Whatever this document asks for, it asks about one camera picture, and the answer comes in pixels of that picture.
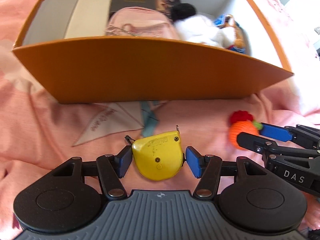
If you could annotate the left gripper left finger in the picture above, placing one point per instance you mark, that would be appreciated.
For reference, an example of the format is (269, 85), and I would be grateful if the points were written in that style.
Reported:
(111, 168)

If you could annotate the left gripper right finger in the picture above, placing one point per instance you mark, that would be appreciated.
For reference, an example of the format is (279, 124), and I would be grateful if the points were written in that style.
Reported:
(206, 168)

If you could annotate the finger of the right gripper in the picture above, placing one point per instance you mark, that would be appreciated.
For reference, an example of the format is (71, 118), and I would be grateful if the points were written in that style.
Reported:
(297, 166)
(304, 136)

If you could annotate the yellow tape measure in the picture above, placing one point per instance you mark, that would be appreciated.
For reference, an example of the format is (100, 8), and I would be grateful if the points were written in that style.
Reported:
(158, 157)

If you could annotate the orange crochet carrot toy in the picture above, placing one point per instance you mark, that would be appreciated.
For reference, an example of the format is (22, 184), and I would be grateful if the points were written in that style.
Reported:
(242, 121)

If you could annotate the white plush seal toy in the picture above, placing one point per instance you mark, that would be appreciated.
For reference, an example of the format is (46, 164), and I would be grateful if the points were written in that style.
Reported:
(194, 27)

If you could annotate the pink plush pouch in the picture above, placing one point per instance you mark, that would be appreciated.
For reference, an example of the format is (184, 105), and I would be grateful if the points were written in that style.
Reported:
(141, 22)

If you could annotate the illustrated card box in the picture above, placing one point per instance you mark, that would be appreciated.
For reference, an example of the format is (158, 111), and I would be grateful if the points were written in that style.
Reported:
(165, 6)

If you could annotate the pink patterned duvet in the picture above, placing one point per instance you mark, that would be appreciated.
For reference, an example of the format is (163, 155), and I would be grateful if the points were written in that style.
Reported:
(38, 134)

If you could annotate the orange cardboard box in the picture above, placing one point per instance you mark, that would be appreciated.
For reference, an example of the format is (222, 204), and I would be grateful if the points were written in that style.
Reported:
(122, 68)

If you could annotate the white small box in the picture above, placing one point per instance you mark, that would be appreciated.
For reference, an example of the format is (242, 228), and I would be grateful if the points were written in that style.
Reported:
(89, 18)

